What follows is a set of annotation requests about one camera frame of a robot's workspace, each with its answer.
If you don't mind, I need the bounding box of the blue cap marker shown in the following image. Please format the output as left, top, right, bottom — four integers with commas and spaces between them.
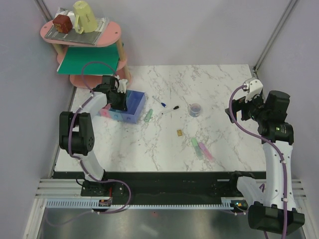
153, 96, 166, 108

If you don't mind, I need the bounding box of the yellow mug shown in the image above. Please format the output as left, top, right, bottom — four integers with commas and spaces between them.
73, 0, 98, 34

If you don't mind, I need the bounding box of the grey magazine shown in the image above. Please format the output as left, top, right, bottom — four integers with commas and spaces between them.
44, 17, 110, 45

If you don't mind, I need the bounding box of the purple drawer bin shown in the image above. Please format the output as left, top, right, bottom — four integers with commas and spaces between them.
122, 90, 146, 123

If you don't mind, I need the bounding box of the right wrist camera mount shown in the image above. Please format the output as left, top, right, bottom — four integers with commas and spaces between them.
243, 78, 263, 103

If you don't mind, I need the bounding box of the light blue drawer bin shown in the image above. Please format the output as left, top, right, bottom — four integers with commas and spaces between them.
109, 109, 123, 121

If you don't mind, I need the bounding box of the green highlighter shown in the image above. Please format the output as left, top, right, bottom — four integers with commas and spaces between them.
144, 109, 153, 122
191, 137, 203, 160

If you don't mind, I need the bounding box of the white cable duct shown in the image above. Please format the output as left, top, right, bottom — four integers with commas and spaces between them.
45, 198, 247, 210

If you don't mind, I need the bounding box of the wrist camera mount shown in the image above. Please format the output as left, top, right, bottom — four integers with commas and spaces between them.
243, 78, 263, 103
117, 79, 128, 94

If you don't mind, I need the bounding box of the purple cable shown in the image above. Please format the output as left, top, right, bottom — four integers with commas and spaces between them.
68, 61, 133, 215
228, 84, 291, 239

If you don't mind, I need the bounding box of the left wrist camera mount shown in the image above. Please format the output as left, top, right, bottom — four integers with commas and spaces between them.
117, 79, 128, 94

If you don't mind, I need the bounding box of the red brown cube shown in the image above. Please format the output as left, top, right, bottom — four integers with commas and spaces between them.
52, 14, 73, 34

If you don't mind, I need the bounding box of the green folder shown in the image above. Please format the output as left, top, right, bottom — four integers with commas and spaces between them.
57, 45, 120, 75

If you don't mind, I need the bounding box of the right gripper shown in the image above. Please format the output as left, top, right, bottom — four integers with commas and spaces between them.
225, 91, 270, 123

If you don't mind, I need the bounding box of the black cap marker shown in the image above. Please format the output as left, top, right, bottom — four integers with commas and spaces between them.
161, 106, 179, 115

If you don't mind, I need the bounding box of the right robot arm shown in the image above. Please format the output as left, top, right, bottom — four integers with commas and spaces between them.
225, 90, 305, 238

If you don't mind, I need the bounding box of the pink drawer bin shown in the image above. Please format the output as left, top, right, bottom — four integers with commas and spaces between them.
99, 104, 111, 118

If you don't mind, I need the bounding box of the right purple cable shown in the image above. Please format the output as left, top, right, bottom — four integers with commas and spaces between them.
228, 84, 291, 239

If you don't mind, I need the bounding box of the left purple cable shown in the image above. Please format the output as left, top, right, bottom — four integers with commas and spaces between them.
68, 61, 133, 215

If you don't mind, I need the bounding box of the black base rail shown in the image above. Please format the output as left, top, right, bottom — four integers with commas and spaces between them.
81, 171, 266, 206

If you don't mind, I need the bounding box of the pink wooden tiered shelf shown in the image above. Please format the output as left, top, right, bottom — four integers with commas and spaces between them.
40, 21, 132, 88

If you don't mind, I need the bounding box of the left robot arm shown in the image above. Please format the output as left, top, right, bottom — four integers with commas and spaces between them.
59, 76, 128, 196

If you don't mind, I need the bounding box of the pink highlighter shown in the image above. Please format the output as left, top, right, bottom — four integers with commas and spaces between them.
198, 142, 215, 162

